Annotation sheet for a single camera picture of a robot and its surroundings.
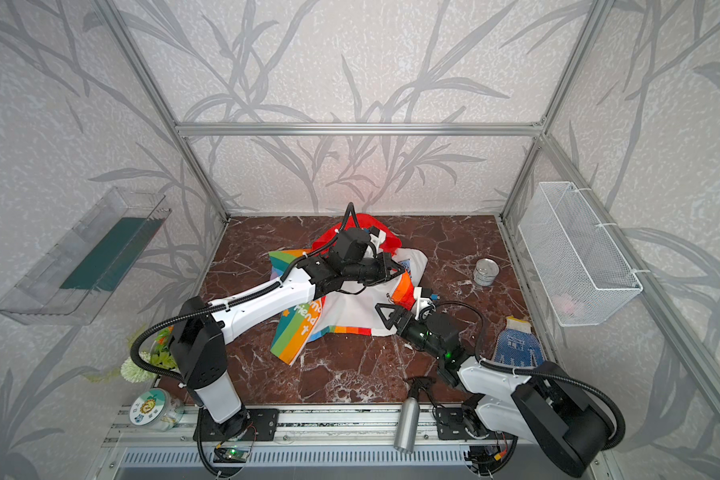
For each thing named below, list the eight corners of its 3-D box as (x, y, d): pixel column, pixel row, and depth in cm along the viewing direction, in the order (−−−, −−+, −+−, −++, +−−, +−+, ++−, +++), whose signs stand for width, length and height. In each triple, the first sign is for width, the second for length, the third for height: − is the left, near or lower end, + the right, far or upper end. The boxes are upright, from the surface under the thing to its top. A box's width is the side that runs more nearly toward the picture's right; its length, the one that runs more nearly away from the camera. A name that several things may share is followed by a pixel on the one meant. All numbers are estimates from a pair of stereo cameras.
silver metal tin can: (475, 286, 102) (479, 276, 97) (471, 268, 107) (475, 258, 102) (496, 286, 102) (502, 276, 97) (491, 268, 107) (496, 258, 102)
